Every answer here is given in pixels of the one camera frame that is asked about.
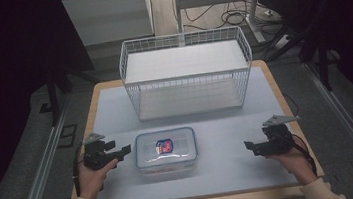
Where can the dark curtain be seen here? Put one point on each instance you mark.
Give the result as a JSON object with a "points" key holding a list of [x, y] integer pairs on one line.
{"points": [[9, 64], [346, 19]]}

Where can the aluminium floor rail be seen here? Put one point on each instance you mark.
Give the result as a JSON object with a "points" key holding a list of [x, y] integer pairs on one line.
{"points": [[39, 175], [352, 129]]}

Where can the person's left hand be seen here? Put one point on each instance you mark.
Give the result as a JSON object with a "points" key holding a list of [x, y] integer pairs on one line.
{"points": [[93, 181]]}

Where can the pale grey table mat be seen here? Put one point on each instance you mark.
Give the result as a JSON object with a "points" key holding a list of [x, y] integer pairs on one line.
{"points": [[223, 141]]}

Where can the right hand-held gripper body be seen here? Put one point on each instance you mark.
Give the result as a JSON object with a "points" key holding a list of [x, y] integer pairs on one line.
{"points": [[277, 136]]}

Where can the black floor plate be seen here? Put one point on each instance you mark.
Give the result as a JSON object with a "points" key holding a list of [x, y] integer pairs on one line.
{"points": [[67, 136]]}

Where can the black tripod stand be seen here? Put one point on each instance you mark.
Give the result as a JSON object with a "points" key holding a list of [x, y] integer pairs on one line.
{"points": [[53, 93], [323, 62]]}

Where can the person's right hand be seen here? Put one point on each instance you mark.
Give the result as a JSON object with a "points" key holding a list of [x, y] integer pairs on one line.
{"points": [[294, 165]]}

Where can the clear plastic lidded container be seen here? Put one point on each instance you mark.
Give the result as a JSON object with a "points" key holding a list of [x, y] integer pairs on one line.
{"points": [[166, 151]]}

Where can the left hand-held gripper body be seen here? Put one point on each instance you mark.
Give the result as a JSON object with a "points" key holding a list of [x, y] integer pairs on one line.
{"points": [[95, 154]]}

